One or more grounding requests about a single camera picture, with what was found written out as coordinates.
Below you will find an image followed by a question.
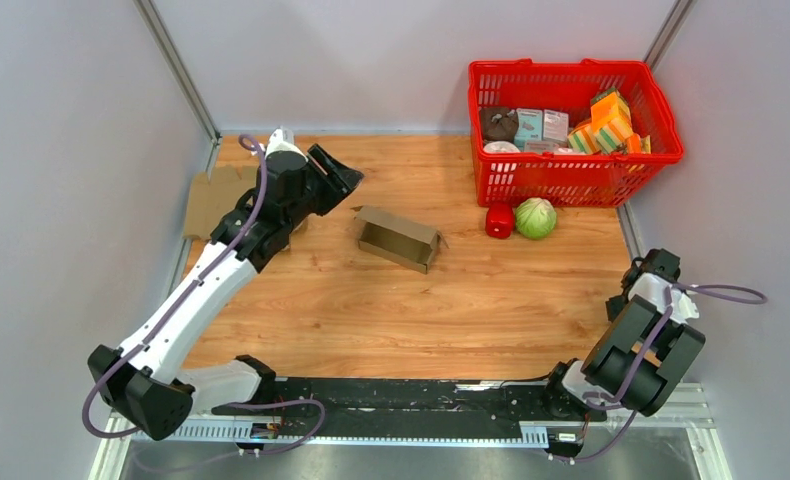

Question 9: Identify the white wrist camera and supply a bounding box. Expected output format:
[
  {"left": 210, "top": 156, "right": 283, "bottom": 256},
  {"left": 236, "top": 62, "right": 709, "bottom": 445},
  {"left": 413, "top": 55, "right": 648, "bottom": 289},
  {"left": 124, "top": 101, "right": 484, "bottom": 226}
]
[
  {"left": 265, "top": 127, "right": 306, "bottom": 160},
  {"left": 670, "top": 289, "right": 700, "bottom": 324}
]

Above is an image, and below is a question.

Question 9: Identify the brown cardboard paper box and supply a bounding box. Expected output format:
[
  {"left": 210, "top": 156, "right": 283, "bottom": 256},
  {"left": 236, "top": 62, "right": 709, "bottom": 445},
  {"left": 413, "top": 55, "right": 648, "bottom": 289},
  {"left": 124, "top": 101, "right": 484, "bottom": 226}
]
[{"left": 353, "top": 205, "right": 448, "bottom": 274}]

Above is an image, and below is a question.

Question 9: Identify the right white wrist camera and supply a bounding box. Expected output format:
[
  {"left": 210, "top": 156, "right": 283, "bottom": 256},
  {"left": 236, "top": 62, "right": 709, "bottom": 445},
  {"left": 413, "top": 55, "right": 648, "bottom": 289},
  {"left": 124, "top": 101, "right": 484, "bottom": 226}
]
[{"left": 670, "top": 289, "right": 700, "bottom": 324}]

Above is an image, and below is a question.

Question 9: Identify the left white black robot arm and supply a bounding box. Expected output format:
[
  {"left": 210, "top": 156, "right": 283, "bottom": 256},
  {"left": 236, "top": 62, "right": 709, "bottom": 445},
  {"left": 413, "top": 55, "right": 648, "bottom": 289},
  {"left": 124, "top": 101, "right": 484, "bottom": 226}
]
[{"left": 88, "top": 141, "right": 364, "bottom": 441}]

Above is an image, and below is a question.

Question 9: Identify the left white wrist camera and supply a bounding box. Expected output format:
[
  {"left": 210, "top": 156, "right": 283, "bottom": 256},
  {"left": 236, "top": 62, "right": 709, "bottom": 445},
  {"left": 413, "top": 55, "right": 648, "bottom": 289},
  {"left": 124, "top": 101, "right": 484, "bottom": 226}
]
[{"left": 265, "top": 127, "right": 306, "bottom": 160}]

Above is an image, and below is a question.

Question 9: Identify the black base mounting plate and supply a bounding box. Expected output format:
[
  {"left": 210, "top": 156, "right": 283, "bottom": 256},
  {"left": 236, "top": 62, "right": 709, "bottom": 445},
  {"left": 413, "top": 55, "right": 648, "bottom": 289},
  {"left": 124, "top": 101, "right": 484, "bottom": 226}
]
[{"left": 212, "top": 377, "right": 607, "bottom": 440}]

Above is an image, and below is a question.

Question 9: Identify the brown round toy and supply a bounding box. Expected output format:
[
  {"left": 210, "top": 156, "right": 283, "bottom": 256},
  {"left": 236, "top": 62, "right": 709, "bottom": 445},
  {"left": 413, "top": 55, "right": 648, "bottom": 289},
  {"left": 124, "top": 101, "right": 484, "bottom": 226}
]
[{"left": 478, "top": 106, "right": 519, "bottom": 143}]

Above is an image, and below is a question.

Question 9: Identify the grey small carton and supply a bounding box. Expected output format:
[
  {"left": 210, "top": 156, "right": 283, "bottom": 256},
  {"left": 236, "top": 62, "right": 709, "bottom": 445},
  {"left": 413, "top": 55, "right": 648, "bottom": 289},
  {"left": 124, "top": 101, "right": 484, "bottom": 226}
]
[{"left": 542, "top": 109, "right": 569, "bottom": 146}]

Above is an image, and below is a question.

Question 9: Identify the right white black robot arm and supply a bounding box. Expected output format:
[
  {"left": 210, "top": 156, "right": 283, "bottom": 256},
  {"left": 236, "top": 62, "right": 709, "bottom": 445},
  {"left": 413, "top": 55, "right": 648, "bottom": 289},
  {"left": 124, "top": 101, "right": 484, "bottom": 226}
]
[{"left": 541, "top": 249, "right": 706, "bottom": 419}]

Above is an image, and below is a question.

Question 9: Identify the white round lid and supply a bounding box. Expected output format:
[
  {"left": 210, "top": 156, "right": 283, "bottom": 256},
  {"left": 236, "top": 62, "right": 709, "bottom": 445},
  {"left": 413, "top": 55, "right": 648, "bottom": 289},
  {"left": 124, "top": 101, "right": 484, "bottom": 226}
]
[{"left": 483, "top": 141, "right": 521, "bottom": 154}]

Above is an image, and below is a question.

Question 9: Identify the orange green striped sponge stack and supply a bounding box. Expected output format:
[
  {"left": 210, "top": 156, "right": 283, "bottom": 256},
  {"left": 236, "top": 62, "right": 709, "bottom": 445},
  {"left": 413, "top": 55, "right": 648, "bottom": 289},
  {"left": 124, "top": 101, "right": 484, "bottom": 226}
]
[{"left": 568, "top": 87, "right": 651, "bottom": 155}]

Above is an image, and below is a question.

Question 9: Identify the cardboard sheet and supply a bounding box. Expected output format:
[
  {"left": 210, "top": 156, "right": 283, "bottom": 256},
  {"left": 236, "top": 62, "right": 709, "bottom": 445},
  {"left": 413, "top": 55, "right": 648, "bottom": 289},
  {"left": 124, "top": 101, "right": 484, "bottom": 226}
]
[{"left": 182, "top": 166, "right": 258, "bottom": 240}]

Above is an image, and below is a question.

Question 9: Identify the teal small carton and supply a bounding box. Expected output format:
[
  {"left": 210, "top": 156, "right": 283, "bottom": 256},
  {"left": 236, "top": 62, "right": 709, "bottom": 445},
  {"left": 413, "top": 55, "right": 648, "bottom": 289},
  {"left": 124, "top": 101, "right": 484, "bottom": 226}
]
[{"left": 513, "top": 108, "right": 544, "bottom": 150}]

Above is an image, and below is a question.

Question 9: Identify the green toy cabbage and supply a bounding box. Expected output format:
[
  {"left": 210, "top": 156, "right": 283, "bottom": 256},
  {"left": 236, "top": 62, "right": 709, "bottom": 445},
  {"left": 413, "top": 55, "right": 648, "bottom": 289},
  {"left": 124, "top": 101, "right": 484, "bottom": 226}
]
[{"left": 513, "top": 197, "right": 557, "bottom": 240}]

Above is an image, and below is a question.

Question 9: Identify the aluminium frame rail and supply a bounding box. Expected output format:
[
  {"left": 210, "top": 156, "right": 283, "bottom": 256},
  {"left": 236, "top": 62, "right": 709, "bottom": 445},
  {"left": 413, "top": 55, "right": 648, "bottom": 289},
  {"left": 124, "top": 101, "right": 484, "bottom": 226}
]
[{"left": 86, "top": 374, "right": 734, "bottom": 480}]

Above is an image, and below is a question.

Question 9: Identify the red toy pepper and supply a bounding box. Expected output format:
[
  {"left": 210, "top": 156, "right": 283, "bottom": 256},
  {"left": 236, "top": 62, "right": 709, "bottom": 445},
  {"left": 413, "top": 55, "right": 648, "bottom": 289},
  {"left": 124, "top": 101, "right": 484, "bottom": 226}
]
[{"left": 484, "top": 203, "right": 516, "bottom": 239}]

